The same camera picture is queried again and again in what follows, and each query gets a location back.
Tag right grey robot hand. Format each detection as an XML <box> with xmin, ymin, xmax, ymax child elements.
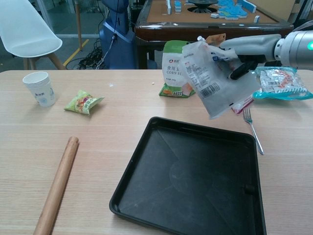
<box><xmin>220</xmin><ymin>34</ymin><xmax>282</xmax><ymax>81</ymax></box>

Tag white flour bag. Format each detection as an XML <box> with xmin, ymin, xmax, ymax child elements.
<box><xmin>181</xmin><ymin>40</ymin><xmax>260</xmax><ymax>121</ymax></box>

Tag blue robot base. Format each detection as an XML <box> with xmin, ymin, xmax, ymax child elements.
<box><xmin>98</xmin><ymin>0</ymin><xmax>136</xmax><ymax>70</ymax></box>

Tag black square tray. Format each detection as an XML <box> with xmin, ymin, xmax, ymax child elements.
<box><xmin>109</xmin><ymin>116</ymin><xmax>268</xmax><ymax>235</ymax></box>

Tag brown sauce spout pouch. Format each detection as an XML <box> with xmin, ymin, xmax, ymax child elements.
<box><xmin>197</xmin><ymin>33</ymin><xmax>227</xmax><ymax>47</ymax></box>

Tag pile of blue mahjong tiles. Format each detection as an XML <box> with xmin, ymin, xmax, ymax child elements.
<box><xmin>216</xmin><ymin>0</ymin><xmax>248</xmax><ymax>21</ymax></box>

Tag blue packaged snack bag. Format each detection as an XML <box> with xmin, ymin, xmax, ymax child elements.
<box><xmin>252</xmin><ymin>66</ymin><xmax>313</xmax><ymax>101</ymax></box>

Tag pink and white packet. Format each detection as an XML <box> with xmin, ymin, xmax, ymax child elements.
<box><xmin>230</xmin><ymin>94</ymin><xmax>254</xmax><ymax>116</ymax></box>

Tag black mahjong table centre dome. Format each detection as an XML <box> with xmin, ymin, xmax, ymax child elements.
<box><xmin>186</xmin><ymin>0</ymin><xmax>219</xmax><ymax>13</ymax></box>

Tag brown mahjong table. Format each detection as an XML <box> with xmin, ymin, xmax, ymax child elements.
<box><xmin>134</xmin><ymin>0</ymin><xmax>294</xmax><ymax>70</ymax></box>

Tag green white corn starch bag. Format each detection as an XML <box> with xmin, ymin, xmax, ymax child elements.
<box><xmin>158</xmin><ymin>40</ymin><xmax>197</xmax><ymax>99</ymax></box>

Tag metal fork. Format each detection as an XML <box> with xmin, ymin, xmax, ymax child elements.
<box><xmin>242</xmin><ymin>107</ymin><xmax>265</xmax><ymax>156</ymax></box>

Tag green snack packet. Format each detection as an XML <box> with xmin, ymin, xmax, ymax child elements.
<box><xmin>64</xmin><ymin>89</ymin><xmax>106</xmax><ymax>116</ymax></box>

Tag white paper cup stack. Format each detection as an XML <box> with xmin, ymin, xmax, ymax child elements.
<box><xmin>22</xmin><ymin>71</ymin><xmax>57</xmax><ymax>108</ymax></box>

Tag white plastic chair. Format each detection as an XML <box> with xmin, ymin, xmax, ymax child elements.
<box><xmin>0</xmin><ymin>0</ymin><xmax>66</xmax><ymax>71</ymax></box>

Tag wooden rolling pin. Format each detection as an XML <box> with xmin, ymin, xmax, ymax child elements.
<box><xmin>32</xmin><ymin>136</ymin><xmax>80</xmax><ymax>235</ymax></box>

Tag black floor cables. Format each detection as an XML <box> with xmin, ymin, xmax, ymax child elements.
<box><xmin>77</xmin><ymin>38</ymin><xmax>109</xmax><ymax>70</ymax></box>

